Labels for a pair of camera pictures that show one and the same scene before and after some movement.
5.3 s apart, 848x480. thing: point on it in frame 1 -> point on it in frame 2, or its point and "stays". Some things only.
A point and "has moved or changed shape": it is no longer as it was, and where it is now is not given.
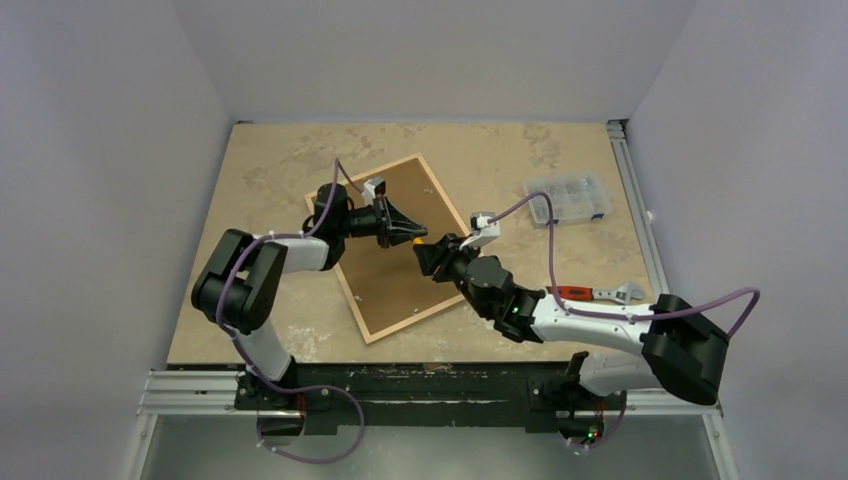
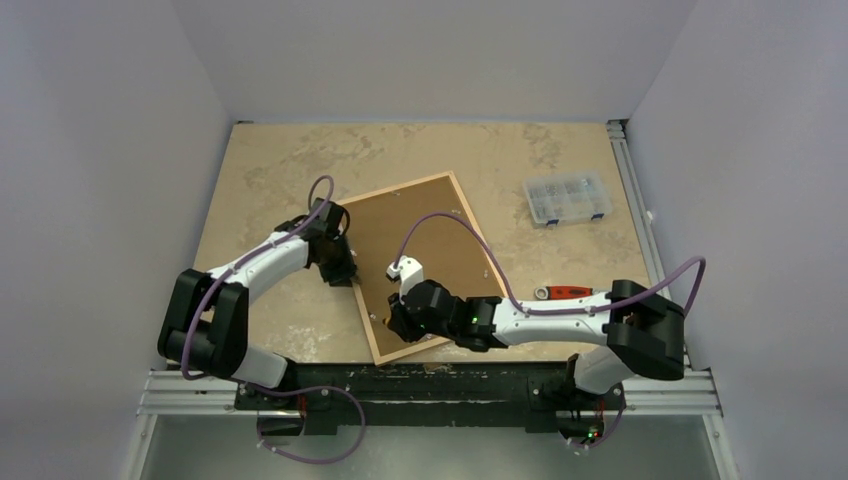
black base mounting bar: x=325 y=396 stays
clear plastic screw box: x=573 y=197 stays
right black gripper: x=438 y=254 -> x=398 y=321
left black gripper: x=391 y=226 -> x=344 y=275
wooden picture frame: x=384 y=286 has moved or changed shape
